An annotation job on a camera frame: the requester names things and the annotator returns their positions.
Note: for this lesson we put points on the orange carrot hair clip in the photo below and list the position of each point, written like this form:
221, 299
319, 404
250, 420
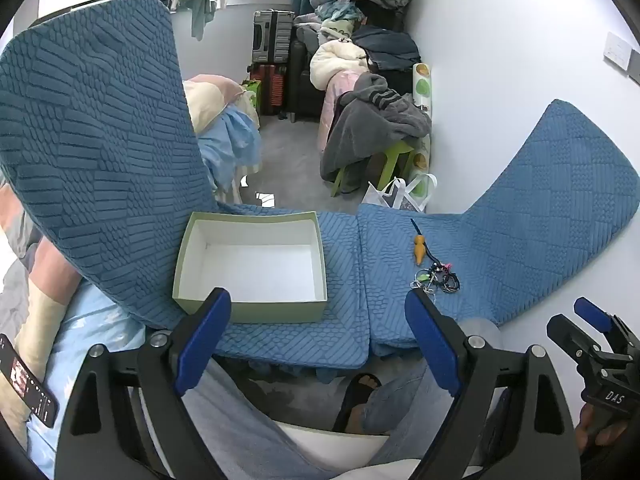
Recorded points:
419, 251

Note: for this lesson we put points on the white board with green dots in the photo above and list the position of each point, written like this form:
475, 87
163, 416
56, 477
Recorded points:
422, 85

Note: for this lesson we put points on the person's left leg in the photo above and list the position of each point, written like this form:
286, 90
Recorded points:
250, 425

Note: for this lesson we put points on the person's leg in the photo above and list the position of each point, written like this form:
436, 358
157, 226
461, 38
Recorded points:
400, 410
250, 425

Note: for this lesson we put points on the red suitcase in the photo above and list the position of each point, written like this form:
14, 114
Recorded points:
270, 87

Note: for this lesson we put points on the light blue bedsheet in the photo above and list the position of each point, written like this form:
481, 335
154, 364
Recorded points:
95, 330

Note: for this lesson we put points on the black armchair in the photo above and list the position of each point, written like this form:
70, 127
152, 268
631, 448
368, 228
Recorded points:
305, 80

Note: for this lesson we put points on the pile of clothes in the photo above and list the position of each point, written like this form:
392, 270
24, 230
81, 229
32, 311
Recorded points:
365, 5

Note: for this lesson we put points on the grey suitcase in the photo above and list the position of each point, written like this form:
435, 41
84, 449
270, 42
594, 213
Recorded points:
272, 37

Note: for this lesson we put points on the pink and cream blanket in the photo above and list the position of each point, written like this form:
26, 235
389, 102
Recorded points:
35, 300

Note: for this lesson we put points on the cream pillow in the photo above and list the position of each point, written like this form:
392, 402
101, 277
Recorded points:
210, 100

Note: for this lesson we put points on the white plastic bag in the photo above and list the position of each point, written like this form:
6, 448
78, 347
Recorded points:
397, 192

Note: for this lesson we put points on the cream plush coat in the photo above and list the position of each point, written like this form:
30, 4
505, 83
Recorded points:
337, 62

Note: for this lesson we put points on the person's right hand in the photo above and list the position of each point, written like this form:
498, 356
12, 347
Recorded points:
590, 422

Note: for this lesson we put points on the person's foot in black slipper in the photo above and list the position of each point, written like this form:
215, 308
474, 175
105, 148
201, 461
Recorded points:
357, 405

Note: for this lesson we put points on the green stool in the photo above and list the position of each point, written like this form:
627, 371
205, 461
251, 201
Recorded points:
392, 160

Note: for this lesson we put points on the grey blanket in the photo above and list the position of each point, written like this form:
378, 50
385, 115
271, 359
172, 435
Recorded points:
370, 120

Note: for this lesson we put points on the black tail comb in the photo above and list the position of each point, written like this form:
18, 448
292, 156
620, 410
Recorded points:
415, 227

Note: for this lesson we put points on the black smartphone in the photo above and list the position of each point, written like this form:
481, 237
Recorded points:
30, 385

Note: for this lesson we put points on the white wall switch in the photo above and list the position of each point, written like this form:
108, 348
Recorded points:
617, 50

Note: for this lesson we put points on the white flat board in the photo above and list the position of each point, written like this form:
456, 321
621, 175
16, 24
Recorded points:
320, 442

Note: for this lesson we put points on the green cardboard box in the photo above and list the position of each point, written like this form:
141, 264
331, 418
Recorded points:
250, 270

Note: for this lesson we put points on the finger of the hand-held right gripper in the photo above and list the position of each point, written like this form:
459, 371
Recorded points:
595, 315
575, 340

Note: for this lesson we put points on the pink quilt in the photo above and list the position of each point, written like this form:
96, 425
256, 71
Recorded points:
335, 105

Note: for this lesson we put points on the person's right leg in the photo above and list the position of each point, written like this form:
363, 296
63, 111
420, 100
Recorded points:
400, 410

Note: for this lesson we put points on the light blue duvet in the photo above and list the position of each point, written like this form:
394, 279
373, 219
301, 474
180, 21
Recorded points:
230, 145

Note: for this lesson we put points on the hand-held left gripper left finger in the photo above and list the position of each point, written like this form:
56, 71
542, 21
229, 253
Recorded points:
200, 350

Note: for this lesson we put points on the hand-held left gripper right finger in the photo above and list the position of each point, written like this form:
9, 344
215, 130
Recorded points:
432, 345

